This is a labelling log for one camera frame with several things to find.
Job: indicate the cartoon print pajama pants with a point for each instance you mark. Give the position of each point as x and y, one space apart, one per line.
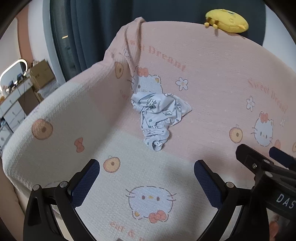
157 111

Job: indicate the brown cardboard box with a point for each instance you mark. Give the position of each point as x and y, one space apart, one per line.
42 74

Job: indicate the lit rim mirror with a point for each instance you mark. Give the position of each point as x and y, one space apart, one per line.
13 67

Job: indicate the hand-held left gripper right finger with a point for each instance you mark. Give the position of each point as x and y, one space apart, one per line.
208 185

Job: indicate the yellow plush toy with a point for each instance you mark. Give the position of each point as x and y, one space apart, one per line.
227 20

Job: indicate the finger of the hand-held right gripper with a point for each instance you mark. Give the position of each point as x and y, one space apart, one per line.
282 156
249 160

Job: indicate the pink and cream printed blanket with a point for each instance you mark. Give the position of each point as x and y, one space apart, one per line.
208 69

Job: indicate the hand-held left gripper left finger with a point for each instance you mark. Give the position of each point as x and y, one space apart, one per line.
86 183

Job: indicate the white drawer cabinet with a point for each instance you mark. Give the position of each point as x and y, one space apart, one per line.
13 109

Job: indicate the dark teal curtain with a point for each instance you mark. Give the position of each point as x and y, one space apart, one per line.
92 34

